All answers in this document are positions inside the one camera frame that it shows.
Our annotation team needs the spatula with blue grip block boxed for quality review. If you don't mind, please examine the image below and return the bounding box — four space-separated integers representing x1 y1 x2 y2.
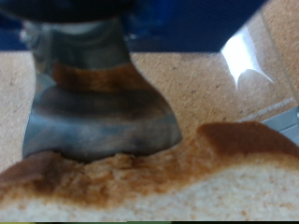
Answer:
0 0 269 164

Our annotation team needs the white bread slice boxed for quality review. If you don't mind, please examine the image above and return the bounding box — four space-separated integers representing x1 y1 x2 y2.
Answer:
0 120 299 222

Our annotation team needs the glass oven door with handle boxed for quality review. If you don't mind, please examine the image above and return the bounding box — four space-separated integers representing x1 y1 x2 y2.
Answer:
218 0 299 147

